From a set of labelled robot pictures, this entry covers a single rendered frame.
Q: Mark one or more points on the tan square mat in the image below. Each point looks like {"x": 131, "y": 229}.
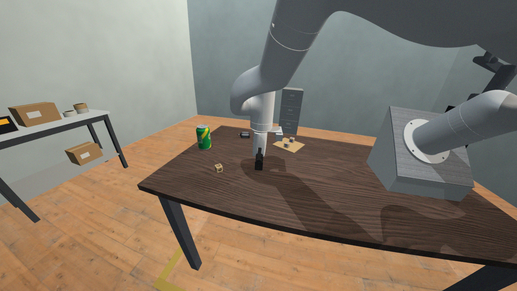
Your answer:
{"x": 295, "y": 146}

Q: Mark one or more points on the green drink can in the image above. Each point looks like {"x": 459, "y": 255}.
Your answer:
{"x": 203, "y": 137}

